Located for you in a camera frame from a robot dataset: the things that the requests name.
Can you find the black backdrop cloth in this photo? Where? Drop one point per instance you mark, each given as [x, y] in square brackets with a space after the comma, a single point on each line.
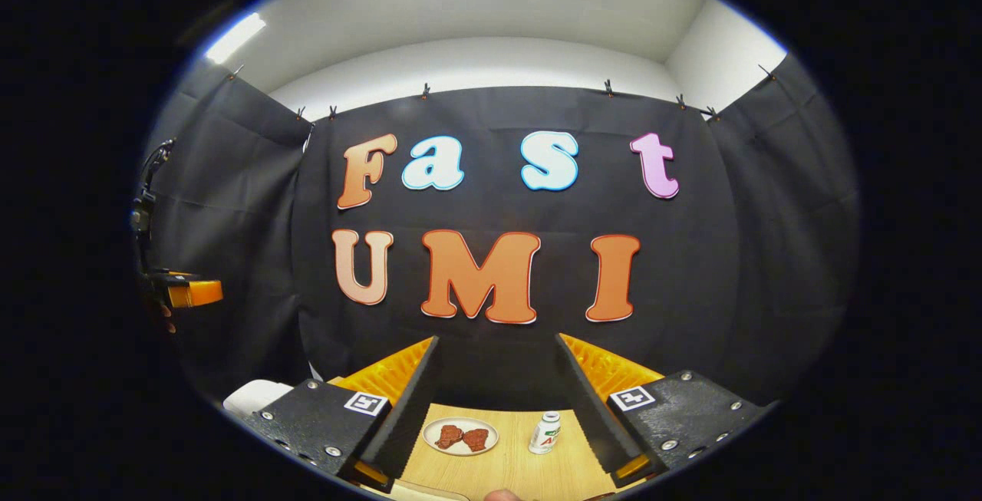
[729, 255]

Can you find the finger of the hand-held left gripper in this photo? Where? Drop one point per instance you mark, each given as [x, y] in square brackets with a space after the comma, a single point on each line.
[196, 293]

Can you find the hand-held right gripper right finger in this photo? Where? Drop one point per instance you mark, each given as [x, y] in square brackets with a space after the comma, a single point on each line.
[591, 416]

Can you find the rectangular ceiling light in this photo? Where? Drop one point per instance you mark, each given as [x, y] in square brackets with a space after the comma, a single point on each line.
[234, 37]

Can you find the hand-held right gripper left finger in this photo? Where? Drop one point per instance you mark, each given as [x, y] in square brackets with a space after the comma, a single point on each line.
[403, 416]

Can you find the red-brown meat piece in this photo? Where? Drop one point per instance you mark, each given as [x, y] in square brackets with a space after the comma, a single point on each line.
[449, 436]
[476, 440]

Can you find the white rice cooker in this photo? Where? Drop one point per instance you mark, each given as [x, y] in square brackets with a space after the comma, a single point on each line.
[253, 397]

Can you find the cream cutting board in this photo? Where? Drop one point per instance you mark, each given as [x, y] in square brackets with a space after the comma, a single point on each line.
[426, 492]

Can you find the white bottle green cap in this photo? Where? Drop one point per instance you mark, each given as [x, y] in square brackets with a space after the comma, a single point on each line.
[545, 436]

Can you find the white round plate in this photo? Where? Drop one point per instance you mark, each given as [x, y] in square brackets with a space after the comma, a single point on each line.
[429, 437]

